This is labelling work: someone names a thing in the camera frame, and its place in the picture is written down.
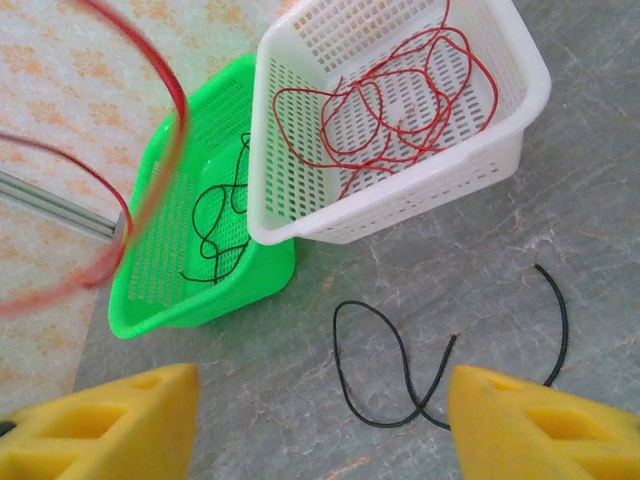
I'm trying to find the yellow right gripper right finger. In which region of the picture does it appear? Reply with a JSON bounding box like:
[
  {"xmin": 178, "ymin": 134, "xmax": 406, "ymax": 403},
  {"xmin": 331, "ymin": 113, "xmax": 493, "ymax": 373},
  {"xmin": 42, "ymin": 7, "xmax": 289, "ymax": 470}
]
[{"xmin": 446, "ymin": 364, "xmax": 640, "ymax": 480}]

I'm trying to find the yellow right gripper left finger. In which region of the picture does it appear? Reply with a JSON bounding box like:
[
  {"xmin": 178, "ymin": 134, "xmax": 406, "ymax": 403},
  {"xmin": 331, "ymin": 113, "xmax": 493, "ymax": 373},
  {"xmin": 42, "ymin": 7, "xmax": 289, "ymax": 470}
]
[{"xmin": 0, "ymin": 363, "xmax": 201, "ymax": 480}]

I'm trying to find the green plastic mesh basket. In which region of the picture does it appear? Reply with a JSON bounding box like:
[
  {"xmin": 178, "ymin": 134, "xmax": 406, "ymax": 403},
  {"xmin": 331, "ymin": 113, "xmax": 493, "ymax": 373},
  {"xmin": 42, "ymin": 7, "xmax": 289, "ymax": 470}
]
[{"xmin": 108, "ymin": 53, "xmax": 297, "ymax": 341}]

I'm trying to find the white plastic mesh basket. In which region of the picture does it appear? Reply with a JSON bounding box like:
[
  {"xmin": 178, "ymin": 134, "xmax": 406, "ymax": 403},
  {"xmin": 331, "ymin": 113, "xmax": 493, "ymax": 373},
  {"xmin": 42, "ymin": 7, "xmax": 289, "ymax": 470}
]
[{"xmin": 247, "ymin": 0, "xmax": 553, "ymax": 246}]

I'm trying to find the aluminium frame post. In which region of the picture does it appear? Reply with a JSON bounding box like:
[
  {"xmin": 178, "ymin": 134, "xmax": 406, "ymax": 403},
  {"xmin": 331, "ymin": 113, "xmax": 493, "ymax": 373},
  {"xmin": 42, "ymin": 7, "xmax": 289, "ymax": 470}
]
[{"xmin": 0, "ymin": 169, "xmax": 124, "ymax": 239}]

